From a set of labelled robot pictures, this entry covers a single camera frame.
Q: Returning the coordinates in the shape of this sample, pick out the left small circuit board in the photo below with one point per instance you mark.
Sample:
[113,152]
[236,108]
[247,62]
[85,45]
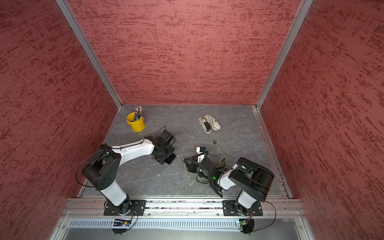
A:
[120,223]

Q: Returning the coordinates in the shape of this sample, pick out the white patterned pouch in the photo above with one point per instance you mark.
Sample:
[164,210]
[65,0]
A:
[214,124]

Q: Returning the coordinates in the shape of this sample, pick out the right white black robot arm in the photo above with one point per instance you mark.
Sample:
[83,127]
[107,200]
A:
[253,179]

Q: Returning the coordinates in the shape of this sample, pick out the green wired earphones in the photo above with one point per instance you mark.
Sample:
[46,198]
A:
[222,167]

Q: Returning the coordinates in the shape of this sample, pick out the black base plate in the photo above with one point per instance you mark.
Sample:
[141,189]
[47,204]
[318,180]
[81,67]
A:
[127,208]
[233,208]

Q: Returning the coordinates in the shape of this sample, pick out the right aluminium corner post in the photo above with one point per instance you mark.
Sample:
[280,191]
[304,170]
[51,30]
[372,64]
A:
[291,35]

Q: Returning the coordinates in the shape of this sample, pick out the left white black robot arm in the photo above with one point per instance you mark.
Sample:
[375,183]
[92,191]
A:
[102,166]

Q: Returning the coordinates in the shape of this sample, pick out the bundle of pencils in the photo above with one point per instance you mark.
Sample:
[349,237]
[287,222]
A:
[137,114]

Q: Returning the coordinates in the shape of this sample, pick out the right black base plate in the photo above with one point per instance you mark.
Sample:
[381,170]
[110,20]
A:
[233,208]

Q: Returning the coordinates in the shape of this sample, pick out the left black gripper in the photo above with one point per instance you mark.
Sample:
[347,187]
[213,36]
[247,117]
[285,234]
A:
[160,159]

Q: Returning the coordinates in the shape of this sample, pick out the left aluminium corner post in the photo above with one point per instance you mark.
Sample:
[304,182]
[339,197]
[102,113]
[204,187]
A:
[81,36]

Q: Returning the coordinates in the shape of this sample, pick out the right small circuit board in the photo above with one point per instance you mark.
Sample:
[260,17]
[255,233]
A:
[242,223]

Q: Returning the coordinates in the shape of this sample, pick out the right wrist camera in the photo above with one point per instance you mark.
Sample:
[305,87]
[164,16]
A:
[201,151]

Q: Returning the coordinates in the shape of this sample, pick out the aluminium front rail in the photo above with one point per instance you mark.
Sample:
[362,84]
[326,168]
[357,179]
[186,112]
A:
[185,207]

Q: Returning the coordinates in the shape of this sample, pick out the beige stapler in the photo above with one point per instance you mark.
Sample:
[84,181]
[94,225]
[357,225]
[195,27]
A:
[206,126]

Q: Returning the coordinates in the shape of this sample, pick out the aluminium corner post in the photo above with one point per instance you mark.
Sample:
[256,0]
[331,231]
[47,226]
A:
[291,35]
[81,36]

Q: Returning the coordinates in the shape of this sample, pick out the small circuit board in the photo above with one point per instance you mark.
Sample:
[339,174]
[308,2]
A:
[120,223]
[242,223]

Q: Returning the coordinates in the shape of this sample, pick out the yellow metal pencil bucket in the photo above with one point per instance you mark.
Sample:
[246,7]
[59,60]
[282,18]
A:
[136,125]

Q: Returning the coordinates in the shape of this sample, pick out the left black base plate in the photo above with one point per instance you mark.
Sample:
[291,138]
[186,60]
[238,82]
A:
[127,208]

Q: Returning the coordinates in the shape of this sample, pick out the black smartphone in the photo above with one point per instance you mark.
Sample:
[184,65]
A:
[170,159]

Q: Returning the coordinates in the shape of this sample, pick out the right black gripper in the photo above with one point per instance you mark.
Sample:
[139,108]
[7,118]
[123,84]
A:
[191,168]

